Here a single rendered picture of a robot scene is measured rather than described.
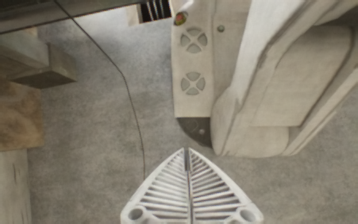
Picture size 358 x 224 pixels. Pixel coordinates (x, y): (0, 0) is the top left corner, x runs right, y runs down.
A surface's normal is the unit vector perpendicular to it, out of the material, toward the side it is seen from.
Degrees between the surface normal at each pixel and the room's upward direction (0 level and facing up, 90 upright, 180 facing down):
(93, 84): 0
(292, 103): 43
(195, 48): 0
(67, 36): 0
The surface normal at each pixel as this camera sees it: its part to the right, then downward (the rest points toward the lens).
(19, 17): -0.03, -0.11
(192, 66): -0.03, 0.53
